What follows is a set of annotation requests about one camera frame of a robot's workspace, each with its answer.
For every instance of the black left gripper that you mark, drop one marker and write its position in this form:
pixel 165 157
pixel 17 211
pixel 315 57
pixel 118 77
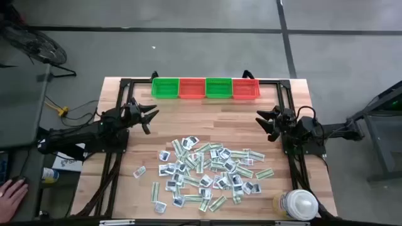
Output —
pixel 133 114

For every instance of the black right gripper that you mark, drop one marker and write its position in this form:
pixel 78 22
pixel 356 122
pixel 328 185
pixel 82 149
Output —
pixel 283 120

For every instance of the sachets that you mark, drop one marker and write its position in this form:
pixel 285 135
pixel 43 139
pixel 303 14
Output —
pixel 239 154
pixel 186 144

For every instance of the white packet dark print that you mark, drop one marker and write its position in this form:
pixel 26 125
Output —
pixel 256 188
pixel 247 187
pixel 171 185
pixel 223 182
pixel 179 201
pixel 214 153
pixel 193 140
pixel 181 166
pixel 225 153
pixel 230 165
pixel 163 170
pixel 237 190
pixel 205 192
pixel 178 178
pixel 171 168
pixel 206 180
pixel 160 207
pixel 164 155
pixel 236 179

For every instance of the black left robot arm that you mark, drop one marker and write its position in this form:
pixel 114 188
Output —
pixel 91 133

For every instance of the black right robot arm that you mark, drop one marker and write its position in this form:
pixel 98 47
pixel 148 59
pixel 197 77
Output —
pixel 309 128

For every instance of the green plastic basket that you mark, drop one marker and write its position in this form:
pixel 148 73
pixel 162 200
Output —
pixel 165 88
pixel 219 88

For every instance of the orange-red plastic basket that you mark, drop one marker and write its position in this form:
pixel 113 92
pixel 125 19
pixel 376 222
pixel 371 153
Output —
pixel 246 89
pixel 192 88

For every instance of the black table clamp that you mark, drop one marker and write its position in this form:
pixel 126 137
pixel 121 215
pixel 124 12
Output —
pixel 154 74
pixel 248 73

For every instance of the pile of bandage packets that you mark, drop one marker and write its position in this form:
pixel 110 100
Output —
pixel 216 182

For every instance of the yellow wipes canister white lid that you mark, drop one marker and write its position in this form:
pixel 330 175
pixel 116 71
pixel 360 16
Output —
pixel 296 204

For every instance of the white printed cardboard box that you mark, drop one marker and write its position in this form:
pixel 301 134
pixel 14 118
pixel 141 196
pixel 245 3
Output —
pixel 67 164

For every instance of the black metal stand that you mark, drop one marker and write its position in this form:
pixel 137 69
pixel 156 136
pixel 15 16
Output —
pixel 380 125

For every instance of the white and yellow can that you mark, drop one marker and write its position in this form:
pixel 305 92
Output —
pixel 50 175

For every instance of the black floor fan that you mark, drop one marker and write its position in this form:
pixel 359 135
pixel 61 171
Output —
pixel 37 47

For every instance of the grey desk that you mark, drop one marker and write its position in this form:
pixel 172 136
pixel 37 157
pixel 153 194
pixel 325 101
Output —
pixel 19 103

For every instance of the black caster wheel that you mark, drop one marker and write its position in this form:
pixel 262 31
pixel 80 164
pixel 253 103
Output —
pixel 44 215

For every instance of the black keyboard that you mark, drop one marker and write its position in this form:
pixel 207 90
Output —
pixel 3 168

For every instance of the person's hand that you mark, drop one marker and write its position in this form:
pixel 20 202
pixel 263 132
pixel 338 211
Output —
pixel 11 199

